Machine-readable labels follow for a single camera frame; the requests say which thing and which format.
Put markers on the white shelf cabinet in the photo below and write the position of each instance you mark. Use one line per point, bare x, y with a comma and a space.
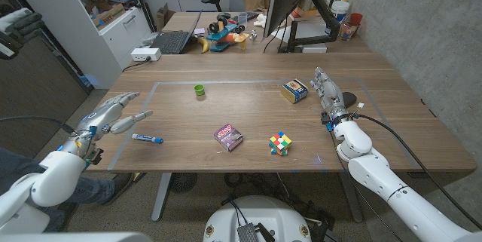
113, 42

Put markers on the purple gelatin box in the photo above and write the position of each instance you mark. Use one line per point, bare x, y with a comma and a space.
227, 137

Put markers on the black keyboard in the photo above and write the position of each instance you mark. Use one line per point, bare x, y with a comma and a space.
250, 16

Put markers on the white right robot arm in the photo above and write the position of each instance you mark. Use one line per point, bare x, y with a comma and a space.
373, 174

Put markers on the grey table leg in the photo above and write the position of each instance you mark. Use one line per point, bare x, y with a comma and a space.
161, 196
350, 200

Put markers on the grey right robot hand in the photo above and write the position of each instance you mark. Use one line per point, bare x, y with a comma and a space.
331, 97

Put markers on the multicolour puzzle cube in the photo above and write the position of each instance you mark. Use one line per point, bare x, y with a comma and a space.
280, 143

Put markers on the person's leg in jeans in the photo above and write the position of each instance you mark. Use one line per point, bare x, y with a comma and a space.
94, 191

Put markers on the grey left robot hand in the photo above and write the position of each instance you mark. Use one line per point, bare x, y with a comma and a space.
99, 117

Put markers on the white lidded container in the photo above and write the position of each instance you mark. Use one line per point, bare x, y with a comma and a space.
340, 10

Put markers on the white paper sheet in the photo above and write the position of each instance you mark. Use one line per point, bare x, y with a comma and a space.
309, 30

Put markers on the dark shoe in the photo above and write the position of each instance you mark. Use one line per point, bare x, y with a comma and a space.
124, 183

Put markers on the cardboard box with label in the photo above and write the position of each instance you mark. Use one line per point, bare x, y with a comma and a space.
109, 15

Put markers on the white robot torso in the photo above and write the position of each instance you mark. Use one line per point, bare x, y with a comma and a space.
263, 212

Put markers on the black laptop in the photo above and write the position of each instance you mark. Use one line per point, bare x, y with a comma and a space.
173, 41

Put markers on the black computer mouse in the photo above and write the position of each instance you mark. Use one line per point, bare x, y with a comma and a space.
351, 99

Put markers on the flat white box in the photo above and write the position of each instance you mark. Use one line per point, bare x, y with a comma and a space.
314, 49

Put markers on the plain brown cardboard box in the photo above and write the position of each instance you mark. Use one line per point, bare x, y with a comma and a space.
163, 16

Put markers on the red cup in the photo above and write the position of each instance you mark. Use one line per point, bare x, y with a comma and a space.
356, 19

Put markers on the clear plastic cup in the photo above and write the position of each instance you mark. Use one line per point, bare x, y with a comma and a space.
243, 18

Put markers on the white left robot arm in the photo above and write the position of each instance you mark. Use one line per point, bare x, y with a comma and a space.
56, 181

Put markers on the green plastic cup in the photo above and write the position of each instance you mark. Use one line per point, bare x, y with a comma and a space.
199, 90

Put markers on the yellow blue small box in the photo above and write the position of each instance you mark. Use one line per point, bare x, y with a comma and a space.
294, 91

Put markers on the black round fan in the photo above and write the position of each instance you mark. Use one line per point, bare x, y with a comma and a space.
182, 182

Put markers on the yellow banana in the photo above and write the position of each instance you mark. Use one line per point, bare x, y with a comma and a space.
204, 46

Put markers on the white power adapter box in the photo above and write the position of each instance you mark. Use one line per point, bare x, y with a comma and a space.
145, 54

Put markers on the grey and white padded object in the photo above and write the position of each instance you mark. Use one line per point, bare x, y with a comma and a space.
20, 23

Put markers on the orange and teal toy airplane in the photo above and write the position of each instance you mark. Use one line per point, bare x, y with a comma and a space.
226, 34

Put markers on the blue and white marker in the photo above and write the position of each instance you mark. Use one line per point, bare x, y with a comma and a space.
145, 138

